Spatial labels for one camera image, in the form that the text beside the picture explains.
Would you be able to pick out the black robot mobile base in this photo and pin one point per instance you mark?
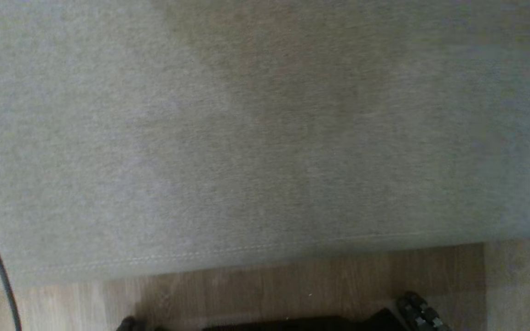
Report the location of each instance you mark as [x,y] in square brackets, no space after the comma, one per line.
[384,322]

